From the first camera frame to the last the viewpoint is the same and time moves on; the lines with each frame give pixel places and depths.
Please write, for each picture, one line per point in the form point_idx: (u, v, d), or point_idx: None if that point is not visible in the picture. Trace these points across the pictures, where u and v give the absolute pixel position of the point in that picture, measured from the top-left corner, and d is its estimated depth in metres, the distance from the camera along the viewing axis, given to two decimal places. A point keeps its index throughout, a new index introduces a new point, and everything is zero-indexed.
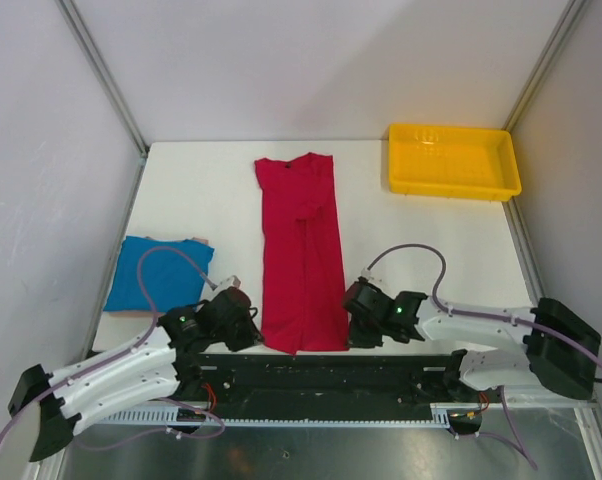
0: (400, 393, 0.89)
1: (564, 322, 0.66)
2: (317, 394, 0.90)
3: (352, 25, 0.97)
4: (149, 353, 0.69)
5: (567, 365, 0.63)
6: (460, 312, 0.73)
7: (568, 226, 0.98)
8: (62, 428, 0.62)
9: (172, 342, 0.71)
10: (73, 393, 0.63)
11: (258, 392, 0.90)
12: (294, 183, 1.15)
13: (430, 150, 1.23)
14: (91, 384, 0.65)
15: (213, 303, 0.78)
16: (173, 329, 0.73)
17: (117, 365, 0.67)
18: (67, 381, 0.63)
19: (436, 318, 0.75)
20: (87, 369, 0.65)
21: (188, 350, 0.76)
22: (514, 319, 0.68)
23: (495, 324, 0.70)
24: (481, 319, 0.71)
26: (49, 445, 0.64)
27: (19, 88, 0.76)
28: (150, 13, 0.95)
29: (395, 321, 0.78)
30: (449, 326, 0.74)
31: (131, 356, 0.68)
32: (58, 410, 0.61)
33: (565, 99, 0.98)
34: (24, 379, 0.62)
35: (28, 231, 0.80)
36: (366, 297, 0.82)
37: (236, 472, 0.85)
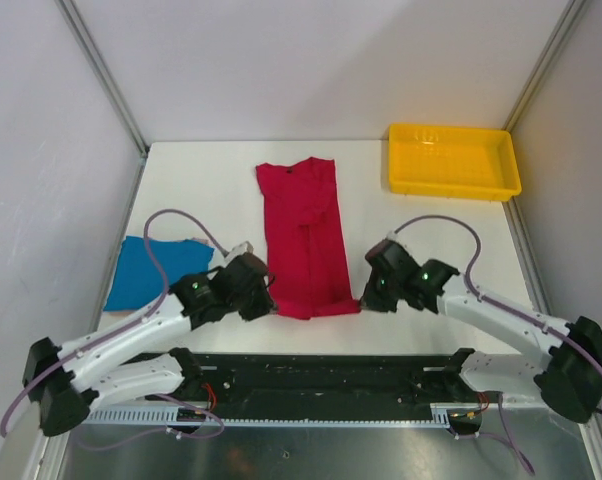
0: (400, 393, 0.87)
1: (598, 348, 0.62)
2: (317, 394, 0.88)
3: (352, 25, 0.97)
4: (161, 323, 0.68)
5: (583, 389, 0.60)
6: (490, 300, 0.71)
7: (568, 226, 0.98)
8: (77, 402, 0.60)
9: (184, 310, 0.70)
10: (83, 366, 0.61)
11: (258, 392, 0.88)
12: (297, 187, 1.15)
13: (430, 149, 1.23)
14: (101, 357, 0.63)
15: (229, 268, 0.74)
16: (186, 294, 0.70)
17: (129, 336, 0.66)
18: (76, 354, 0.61)
19: (463, 297, 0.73)
20: (97, 341, 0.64)
21: (204, 318, 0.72)
22: (546, 329, 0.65)
23: (523, 325, 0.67)
24: (512, 316, 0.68)
26: (66, 425, 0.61)
27: (19, 87, 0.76)
28: (150, 13, 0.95)
29: (417, 285, 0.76)
30: (474, 309, 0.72)
31: (143, 326, 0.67)
32: (68, 383, 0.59)
33: (566, 98, 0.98)
34: (33, 355, 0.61)
35: (27, 231, 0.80)
36: (392, 256, 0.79)
37: (236, 472, 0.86)
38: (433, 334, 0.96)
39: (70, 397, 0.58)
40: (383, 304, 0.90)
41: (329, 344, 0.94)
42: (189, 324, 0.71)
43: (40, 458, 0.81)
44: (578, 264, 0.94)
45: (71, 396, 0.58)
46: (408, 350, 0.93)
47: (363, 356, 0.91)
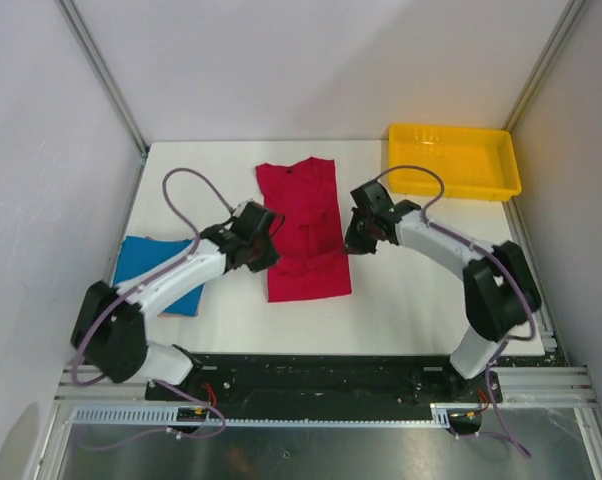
0: (400, 393, 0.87)
1: (516, 269, 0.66)
2: (317, 394, 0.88)
3: (352, 25, 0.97)
4: (205, 259, 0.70)
5: (494, 296, 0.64)
6: (437, 227, 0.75)
7: (568, 226, 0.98)
8: (139, 332, 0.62)
9: (221, 249, 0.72)
10: (146, 299, 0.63)
11: (258, 392, 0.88)
12: (297, 187, 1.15)
13: (430, 149, 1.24)
14: (160, 290, 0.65)
15: (245, 213, 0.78)
16: (216, 237, 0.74)
17: (179, 273, 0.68)
18: (138, 287, 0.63)
19: (413, 224, 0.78)
20: (153, 275, 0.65)
21: (236, 261, 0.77)
22: (472, 245, 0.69)
23: (455, 243, 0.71)
24: (448, 238, 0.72)
26: (127, 361, 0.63)
27: (19, 87, 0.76)
28: (150, 13, 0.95)
29: (378, 214, 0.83)
30: (422, 234, 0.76)
31: (189, 263, 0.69)
32: (137, 313, 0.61)
33: (566, 98, 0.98)
34: (91, 295, 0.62)
35: (28, 231, 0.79)
36: (371, 192, 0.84)
37: (236, 472, 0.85)
38: (435, 335, 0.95)
39: (136, 326, 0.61)
40: (361, 246, 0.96)
41: (329, 344, 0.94)
42: (223, 265, 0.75)
43: (40, 459, 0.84)
44: (578, 264, 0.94)
45: (138, 324, 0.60)
46: (408, 350, 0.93)
47: (362, 356, 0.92)
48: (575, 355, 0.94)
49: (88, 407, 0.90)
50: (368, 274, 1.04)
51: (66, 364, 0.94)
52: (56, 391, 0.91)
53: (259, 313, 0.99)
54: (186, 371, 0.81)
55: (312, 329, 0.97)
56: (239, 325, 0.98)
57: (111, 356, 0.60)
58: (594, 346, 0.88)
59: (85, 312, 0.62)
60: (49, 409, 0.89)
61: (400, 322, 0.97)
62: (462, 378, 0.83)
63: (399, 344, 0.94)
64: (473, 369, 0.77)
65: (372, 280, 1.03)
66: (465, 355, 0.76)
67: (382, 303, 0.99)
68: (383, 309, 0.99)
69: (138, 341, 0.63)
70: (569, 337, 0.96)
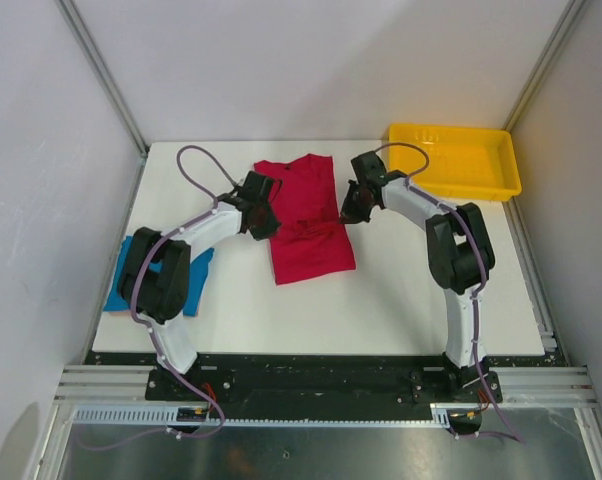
0: (400, 393, 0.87)
1: (474, 227, 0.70)
2: (317, 394, 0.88)
3: (352, 26, 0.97)
4: (228, 213, 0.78)
5: (449, 247, 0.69)
6: (416, 191, 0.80)
7: (567, 225, 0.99)
8: (186, 266, 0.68)
9: (239, 208, 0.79)
10: (187, 239, 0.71)
11: (258, 392, 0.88)
12: (295, 183, 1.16)
13: (430, 149, 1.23)
14: (197, 234, 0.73)
15: (247, 181, 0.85)
16: (230, 200, 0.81)
17: (209, 223, 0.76)
18: (180, 230, 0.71)
19: (395, 186, 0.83)
20: (190, 222, 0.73)
21: (249, 221, 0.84)
22: (439, 205, 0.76)
23: (424, 204, 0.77)
24: (421, 200, 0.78)
26: (176, 296, 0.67)
27: (19, 88, 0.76)
28: (150, 13, 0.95)
29: (370, 179, 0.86)
30: (402, 196, 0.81)
31: (215, 216, 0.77)
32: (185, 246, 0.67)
33: (565, 99, 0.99)
34: (139, 241, 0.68)
35: (28, 231, 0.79)
36: (367, 162, 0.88)
37: (236, 472, 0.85)
38: (434, 335, 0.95)
39: (185, 259, 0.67)
40: (355, 217, 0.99)
41: (329, 344, 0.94)
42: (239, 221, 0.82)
43: (40, 459, 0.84)
44: (578, 263, 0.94)
45: (186, 256, 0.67)
46: (409, 350, 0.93)
47: (360, 356, 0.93)
48: (574, 355, 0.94)
49: (88, 407, 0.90)
50: (369, 274, 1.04)
51: (66, 364, 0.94)
52: (56, 391, 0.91)
53: (258, 313, 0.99)
54: (192, 360, 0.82)
55: (311, 328, 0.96)
56: (239, 324, 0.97)
57: (164, 285, 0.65)
58: (594, 347, 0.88)
59: (134, 258, 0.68)
60: (50, 410, 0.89)
61: (400, 322, 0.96)
62: (461, 375, 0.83)
63: (399, 344, 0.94)
64: (463, 354, 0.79)
65: (373, 280, 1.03)
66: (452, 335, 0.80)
67: (382, 303, 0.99)
68: (383, 308, 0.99)
69: (184, 278, 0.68)
70: (570, 337, 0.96)
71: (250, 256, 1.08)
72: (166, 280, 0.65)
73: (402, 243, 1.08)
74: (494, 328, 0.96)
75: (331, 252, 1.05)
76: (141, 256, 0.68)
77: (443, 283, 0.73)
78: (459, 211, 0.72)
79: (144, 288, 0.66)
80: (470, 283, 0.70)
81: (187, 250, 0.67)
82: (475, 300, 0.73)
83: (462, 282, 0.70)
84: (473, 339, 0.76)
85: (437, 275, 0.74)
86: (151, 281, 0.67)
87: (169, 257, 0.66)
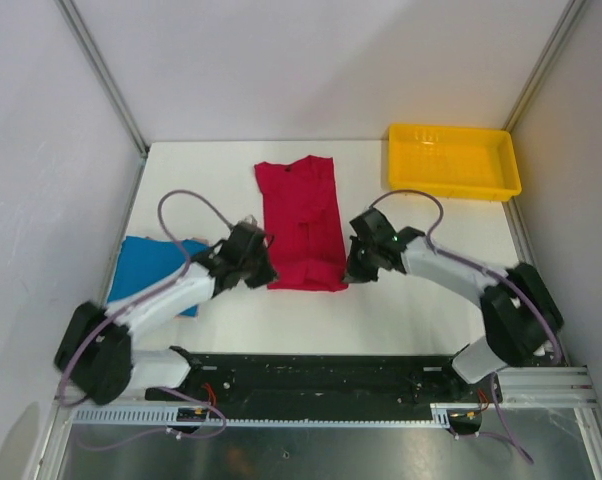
0: (400, 393, 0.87)
1: (533, 292, 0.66)
2: (317, 394, 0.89)
3: (352, 26, 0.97)
4: (194, 282, 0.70)
5: (513, 318, 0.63)
6: (444, 253, 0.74)
7: (567, 226, 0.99)
8: (126, 354, 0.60)
9: (212, 274, 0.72)
10: (135, 319, 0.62)
11: (258, 392, 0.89)
12: (293, 188, 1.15)
13: (430, 149, 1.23)
14: (149, 311, 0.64)
15: (232, 236, 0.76)
16: (206, 262, 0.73)
17: (170, 293, 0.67)
18: (127, 308, 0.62)
19: (422, 251, 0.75)
20: (145, 296, 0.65)
21: (224, 284, 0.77)
22: (485, 270, 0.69)
23: (467, 269, 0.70)
24: (459, 264, 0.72)
26: (110, 382, 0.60)
27: (19, 87, 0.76)
28: (150, 14, 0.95)
29: (386, 244, 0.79)
30: (431, 262, 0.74)
31: (179, 286, 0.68)
32: (124, 333, 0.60)
33: (565, 99, 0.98)
34: (80, 317, 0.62)
35: (28, 232, 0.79)
36: (372, 221, 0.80)
37: (236, 472, 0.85)
38: (433, 336, 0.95)
39: (124, 347, 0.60)
40: (362, 274, 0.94)
41: (329, 345, 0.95)
42: (212, 287, 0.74)
43: (40, 459, 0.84)
44: (578, 264, 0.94)
45: (125, 345, 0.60)
46: (408, 351, 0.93)
47: (361, 356, 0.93)
48: (574, 355, 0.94)
49: (88, 407, 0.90)
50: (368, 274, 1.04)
51: None
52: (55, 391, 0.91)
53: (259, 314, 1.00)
54: (185, 371, 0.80)
55: (311, 329, 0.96)
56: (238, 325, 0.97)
57: (96, 373, 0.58)
58: (594, 347, 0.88)
59: (74, 335, 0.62)
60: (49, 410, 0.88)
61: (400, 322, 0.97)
62: (464, 381, 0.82)
63: (399, 344, 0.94)
64: (477, 376, 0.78)
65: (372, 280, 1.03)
66: (470, 363, 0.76)
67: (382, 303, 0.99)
68: (383, 309, 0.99)
69: (124, 363, 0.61)
70: (570, 337, 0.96)
71: None
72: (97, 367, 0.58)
73: None
74: None
75: (311, 271, 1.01)
76: (79, 334, 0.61)
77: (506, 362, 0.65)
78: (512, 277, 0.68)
79: (78, 370, 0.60)
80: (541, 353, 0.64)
81: (126, 338, 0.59)
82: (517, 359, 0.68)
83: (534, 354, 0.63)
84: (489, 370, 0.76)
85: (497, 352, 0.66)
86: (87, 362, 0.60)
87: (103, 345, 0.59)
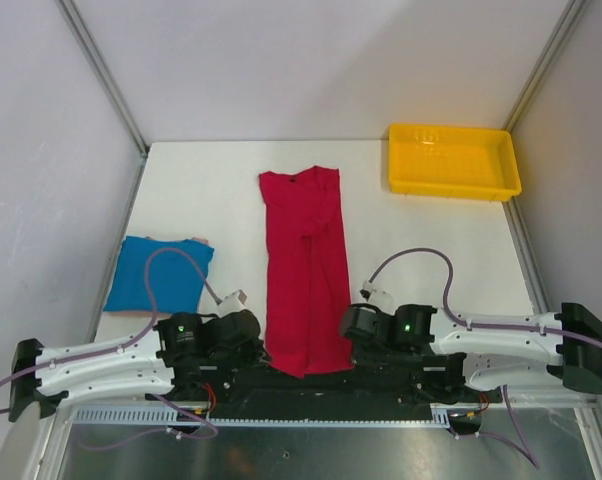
0: (400, 393, 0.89)
1: (591, 328, 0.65)
2: (317, 394, 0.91)
3: (352, 26, 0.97)
4: (134, 357, 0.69)
5: (598, 368, 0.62)
6: (480, 327, 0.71)
7: (568, 227, 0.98)
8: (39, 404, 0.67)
9: (159, 353, 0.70)
10: (51, 378, 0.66)
11: (258, 392, 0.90)
12: (288, 255, 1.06)
13: (430, 150, 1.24)
14: (70, 373, 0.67)
15: (222, 320, 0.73)
16: (166, 336, 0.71)
17: (104, 359, 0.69)
18: (49, 365, 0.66)
19: (454, 333, 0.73)
20: (73, 357, 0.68)
21: (181, 361, 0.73)
22: (544, 330, 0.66)
23: (523, 335, 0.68)
24: (507, 332, 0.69)
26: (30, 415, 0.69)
27: (19, 88, 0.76)
28: (150, 13, 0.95)
29: (403, 340, 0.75)
30: (468, 343, 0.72)
31: (117, 354, 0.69)
32: (32, 390, 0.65)
33: (566, 100, 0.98)
34: (19, 351, 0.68)
35: (28, 231, 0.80)
36: (366, 318, 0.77)
37: (236, 472, 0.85)
38: None
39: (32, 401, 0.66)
40: (371, 357, 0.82)
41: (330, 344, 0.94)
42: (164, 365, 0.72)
43: (40, 459, 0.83)
44: (578, 264, 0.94)
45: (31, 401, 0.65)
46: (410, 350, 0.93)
47: None
48: None
49: (88, 407, 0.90)
50: (366, 273, 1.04)
51: None
52: None
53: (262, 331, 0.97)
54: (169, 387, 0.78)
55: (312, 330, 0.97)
56: None
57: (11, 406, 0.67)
58: None
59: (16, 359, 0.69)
60: None
61: None
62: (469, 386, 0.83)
63: None
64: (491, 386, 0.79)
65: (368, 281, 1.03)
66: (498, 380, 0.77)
67: None
68: None
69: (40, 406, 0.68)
70: None
71: (251, 256, 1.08)
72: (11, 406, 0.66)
73: (400, 242, 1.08)
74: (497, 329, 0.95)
75: (310, 363, 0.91)
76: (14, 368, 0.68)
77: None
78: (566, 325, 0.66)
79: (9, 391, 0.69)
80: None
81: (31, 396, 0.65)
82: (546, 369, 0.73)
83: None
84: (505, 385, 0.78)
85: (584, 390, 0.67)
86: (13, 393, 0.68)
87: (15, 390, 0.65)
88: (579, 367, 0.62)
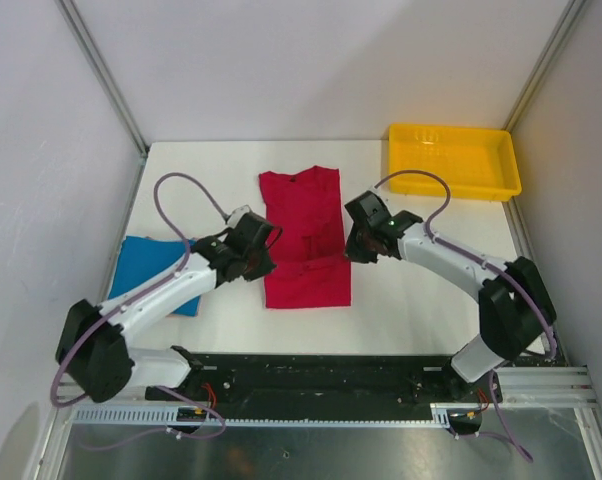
0: (400, 393, 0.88)
1: (531, 287, 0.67)
2: (317, 394, 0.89)
3: (352, 26, 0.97)
4: (192, 276, 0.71)
5: (510, 315, 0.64)
6: (442, 242, 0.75)
7: (568, 226, 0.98)
8: (124, 355, 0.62)
9: (211, 264, 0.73)
10: (129, 319, 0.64)
11: (258, 392, 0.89)
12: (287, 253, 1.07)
13: (430, 150, 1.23)
14: (143, 310, 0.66)
15: (240, 225, 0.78)
16: (206, 252, 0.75)
17: (167, 289, 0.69)
18: (121, 308, 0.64)
19: (418, 239, 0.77)
20: (137, 295, 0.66)
21: (229, 273, 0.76)
22: (484, 264, 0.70)
23: (466, 261, 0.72)
24: (458, 255, 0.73)
26: (110, 379, 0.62)
27: (19, 88, 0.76)
28: (149, 13, 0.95)
29: (381, 229, 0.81)
30: (427, 250, 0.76)
31: (177, 279, 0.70)
32: (119, 335, 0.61)
33: (566, 99, 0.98)
34: (74, 314, 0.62)
35: (28, 231, 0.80)
36: (367, 205, 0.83)
37: (236, 472, 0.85)
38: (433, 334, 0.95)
39: (119, 350, 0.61)
40: (362, 255, 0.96)
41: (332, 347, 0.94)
42: (214, 278, 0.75)
43: (40, 459, 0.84)
44: (579, 264, 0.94)
45: (119, 347, 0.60)
46: (409, 351, 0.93)
47: (359, 356, 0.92)
48: (575, 355, 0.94)
49: (88, 407, 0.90)
50: (365, 273, 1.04)
51: None
52: None
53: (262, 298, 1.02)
54: (185, 374, 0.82)
55: (311, 329, 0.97)
56: (237, 326, 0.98)
57: (91, 374, 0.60)
58: (593, 346, 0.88)
59: (68, 333, 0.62)
60: (50, 409, 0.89)
61: (399, 321, 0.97)
62: (464, 381, 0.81)
63: (399, 344, 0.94)
64: (477, 372, 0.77)
65: (368, 281, 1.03)
66: (470, 362, 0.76)
67: (379, 304, 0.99)
68: (382, 308, 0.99)
69: (122, 362, 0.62)
70: (570, 337, 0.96)
71: None
72: (92, 371, 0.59)
73: None
74: None
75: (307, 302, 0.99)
76: (73, 335, 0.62)
77: (502, 354, 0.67)
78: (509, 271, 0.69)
79: (74, 367, 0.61)
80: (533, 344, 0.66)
81: (121, 340, 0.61)
82: None
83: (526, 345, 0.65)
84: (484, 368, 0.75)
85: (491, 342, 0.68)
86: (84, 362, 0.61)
87: (99, 343, 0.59)
88: (488, 296, 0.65)
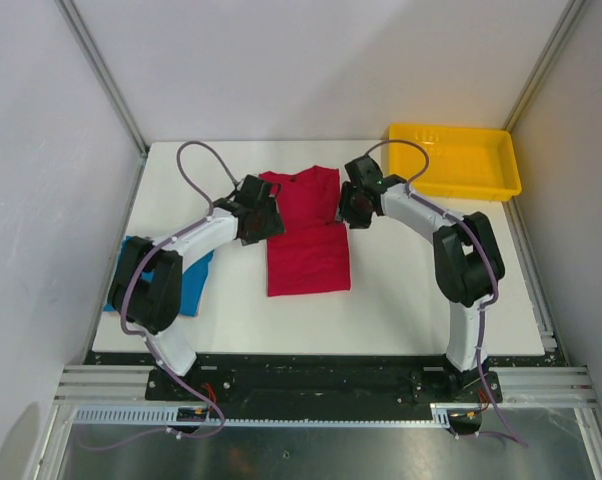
0: (400, 393, 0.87)
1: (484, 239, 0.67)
2: (317, 394, 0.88)
3: (352, 26, 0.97)
4: (223, 219, 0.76)
5: (459, 258, 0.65)
6: (416, 198, 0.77)
7: (567, 225, 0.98)
8: (179, 279, 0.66)
9: (235, 214, 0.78)
10: (181, 247, 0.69)
11: (258, 392, 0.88)
12: (283, 251, 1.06)
13: (430, 149, 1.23)
14: (190, 243, 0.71)
15: (244, 186, 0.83)
16: (226, 205, 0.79)
17: (204, 228, 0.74)
18: (172, 239, 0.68)
19: (397, 195, 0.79)
20: (183, 230, 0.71)
21: (245, 226, 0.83)
22: (444, 214, 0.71)
23: (430, 212, 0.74)
24: (424, 207, 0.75)
26: (168, 306, 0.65)
27: (18, 88, 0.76)
28: (149, 13, 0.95)
29: (368, 186, 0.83)
30: (403, 205, 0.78)
31: (210, 222, 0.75)
32: (176, 257, 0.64)
33: (566, 98, 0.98)
34: (131, 248, 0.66)
35: (28, 231, 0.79)
36: (363, 166, 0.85)
37: (236, 472, 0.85)
38: (433, 333, 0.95)
39: (177, 273, 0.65)
40: (357, 219, 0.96)
41: (329, 344, 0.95)
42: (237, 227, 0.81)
43: (40, 459, 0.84)
44: (578, 262, 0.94)
45: (178, 269, 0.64)
46: (409, 352, 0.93)
47: (362, 356, 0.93)
48: (575, 355, 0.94)
49: (88, 407, 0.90)
50: (366, 273, 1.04)
51: (66, 364, 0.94)
52: (55, 391, 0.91)
53: (262, 289, 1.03)
54: (191, 361, 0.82)
55: (311, 329, 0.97)
56: (237, 325, 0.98)
57: (155, 299, 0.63)
58: (594, 346, 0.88)
59: (125, 268, 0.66)
60: (49, 410, 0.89)
61: (399, 320, 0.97)
62: (461, 377, 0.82)
63: (399, 344, 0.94)
64: (467, 360, 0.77)
65: (367, 280, 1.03)
66: (455, 343, 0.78)
67: (380, 304, 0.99)
68: (382, 308, 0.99)
69: (177, 290, 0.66)
70: (570, 337, 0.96)
71: (252, 259, 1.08)
72: (157, 291, 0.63)
73: (400, 243, 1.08)
74: (497, 329, 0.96)
75: (308, 289, 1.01)
76: (131, 267, 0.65)
77: (453, 297, 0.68)
78: (466, 221, 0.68)
79: (134, 298, 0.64)
80: (481, 292, 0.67)
81: (179, 261, 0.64)
82: (481, 310, 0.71)
83: (474, 291, 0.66)
84: (466, 351, 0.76)
85: (443, 285, 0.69)
86: (141, 291, 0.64)
87: (162, 265, 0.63)
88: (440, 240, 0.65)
